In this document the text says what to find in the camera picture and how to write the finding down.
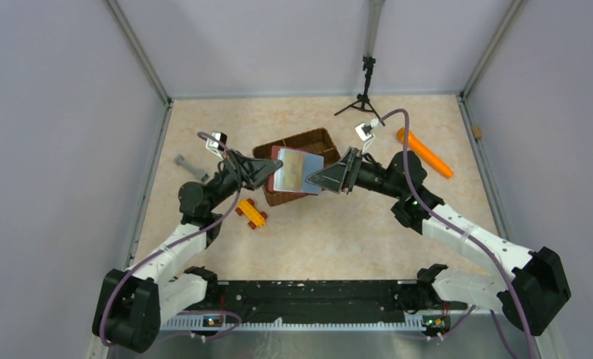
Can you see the gold striped credit card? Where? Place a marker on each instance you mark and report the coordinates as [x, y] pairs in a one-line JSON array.
[[290, 176]]

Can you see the brown wicker divided basket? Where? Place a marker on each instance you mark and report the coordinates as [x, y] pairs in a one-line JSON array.
[[317, 141]]

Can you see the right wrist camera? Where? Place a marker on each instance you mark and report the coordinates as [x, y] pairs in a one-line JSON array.
[[366, 132]]

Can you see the red leather card holder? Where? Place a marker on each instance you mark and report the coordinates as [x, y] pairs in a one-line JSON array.
[[313, 163]]

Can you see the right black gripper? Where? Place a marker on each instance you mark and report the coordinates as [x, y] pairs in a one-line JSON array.
[[351, 168]]

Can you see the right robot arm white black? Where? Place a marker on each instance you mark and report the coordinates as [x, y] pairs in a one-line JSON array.
[[529, 287]]

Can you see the small brown wall block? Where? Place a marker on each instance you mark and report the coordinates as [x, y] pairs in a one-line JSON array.
[[477, 133]]

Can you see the orange toy car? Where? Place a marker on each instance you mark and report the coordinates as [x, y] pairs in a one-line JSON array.
[[256, 219]]

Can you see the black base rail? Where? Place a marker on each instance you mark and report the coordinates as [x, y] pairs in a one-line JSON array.
[[321, 302]]

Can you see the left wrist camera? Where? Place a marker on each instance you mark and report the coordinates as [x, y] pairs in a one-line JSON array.
[[215, 143]]

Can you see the black tripod stand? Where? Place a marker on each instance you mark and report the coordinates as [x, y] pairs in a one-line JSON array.
[[363, 101]]

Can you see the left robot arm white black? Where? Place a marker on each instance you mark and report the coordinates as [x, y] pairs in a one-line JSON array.
[[134, 302]]

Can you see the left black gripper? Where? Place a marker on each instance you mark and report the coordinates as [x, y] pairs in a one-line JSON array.
[[238, 168]]

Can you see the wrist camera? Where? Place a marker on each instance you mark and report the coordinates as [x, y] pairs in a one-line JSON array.
[[366, 132], [215, 143]]

